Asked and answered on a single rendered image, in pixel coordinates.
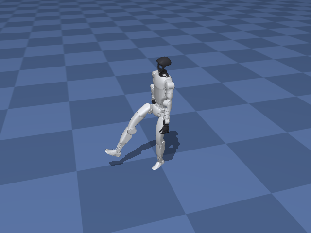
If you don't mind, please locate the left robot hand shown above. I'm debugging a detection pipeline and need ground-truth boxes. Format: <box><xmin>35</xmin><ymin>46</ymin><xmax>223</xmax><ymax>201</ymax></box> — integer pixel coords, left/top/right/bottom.
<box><xmin>159</xmin><ymin>120</ymin><xmax>169</xmax><ymax>134</ymax></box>

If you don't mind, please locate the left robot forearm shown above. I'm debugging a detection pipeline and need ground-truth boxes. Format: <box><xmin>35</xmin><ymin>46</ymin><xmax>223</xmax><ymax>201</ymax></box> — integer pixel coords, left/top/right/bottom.
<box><xmin>163</xmin><ymin>102</ymin><xmax>172</xmax><ymax>124</ymax></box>

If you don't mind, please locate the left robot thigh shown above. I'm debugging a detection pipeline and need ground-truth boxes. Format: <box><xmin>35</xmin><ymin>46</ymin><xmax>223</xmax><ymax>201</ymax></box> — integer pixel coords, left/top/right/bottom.
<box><xmin>155</xmin><ymin>113</ymin><xmax>170</xmax><ymax>147</ymax></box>

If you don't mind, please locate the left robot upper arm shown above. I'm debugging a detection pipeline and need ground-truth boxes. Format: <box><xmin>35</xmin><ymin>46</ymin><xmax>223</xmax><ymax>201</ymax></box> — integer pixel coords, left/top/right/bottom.
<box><xmin>163</xmin><ymin>80</ymin><xmax>174</xmax><ymax>107</ymax></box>

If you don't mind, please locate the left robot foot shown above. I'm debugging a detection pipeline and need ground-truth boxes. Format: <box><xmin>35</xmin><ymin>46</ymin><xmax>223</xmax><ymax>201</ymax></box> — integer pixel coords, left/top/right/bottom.
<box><xmin>152</xmin><ymin>159</ymin><xmax>165</xmax><ymax>170</ymax></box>

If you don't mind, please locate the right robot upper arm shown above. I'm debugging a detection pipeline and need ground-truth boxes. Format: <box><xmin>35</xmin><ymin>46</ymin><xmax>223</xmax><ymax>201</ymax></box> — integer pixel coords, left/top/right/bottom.
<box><xmin>150</xmin><ymin>70</ymin><xmax>158</xmax><ymax>91</ymax></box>

